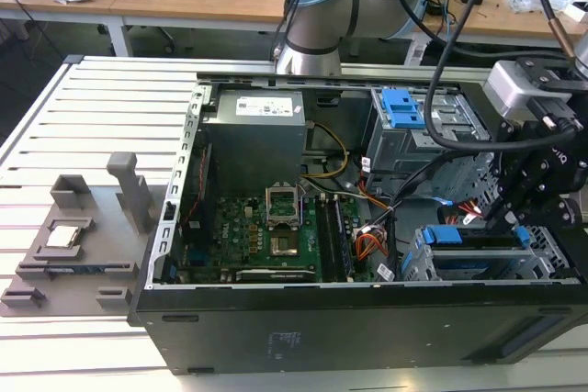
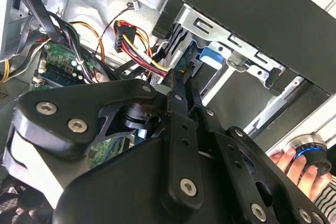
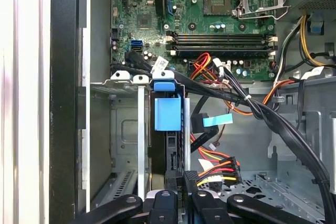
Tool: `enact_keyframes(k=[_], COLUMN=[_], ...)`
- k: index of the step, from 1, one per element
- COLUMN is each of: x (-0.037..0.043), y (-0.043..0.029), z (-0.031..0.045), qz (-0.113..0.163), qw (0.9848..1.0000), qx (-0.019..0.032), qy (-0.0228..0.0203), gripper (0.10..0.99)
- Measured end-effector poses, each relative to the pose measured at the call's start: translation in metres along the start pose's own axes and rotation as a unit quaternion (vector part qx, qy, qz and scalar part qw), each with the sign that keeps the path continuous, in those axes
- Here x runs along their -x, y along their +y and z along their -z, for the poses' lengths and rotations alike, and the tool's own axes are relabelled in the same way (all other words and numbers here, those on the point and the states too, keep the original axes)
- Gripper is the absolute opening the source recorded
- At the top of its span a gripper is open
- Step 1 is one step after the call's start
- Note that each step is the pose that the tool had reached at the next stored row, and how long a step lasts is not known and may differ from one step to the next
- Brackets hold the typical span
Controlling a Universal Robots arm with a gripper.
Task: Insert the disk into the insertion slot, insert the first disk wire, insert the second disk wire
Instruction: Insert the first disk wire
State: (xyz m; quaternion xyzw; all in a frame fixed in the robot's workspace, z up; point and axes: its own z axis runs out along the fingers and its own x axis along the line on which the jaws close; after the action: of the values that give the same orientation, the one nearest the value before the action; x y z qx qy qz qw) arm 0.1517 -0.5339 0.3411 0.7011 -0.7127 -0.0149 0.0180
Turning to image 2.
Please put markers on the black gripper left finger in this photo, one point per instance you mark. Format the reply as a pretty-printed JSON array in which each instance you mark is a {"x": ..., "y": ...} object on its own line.
[{"x": 178, "y": 155}]

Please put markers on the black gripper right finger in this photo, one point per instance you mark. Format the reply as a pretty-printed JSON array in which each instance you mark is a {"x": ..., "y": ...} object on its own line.
[{"x": 228, "y": 140}]

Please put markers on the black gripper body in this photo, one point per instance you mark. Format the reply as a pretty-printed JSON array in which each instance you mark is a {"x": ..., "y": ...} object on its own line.
[{"x": 118, "y": 187}]

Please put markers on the hard disk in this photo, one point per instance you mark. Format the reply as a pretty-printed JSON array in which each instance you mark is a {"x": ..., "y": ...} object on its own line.
[{"x": 210, "y": 56}]

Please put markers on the person's right hand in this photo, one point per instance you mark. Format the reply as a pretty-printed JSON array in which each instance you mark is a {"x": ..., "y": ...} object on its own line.
[{"x": 294, "y": 166}]

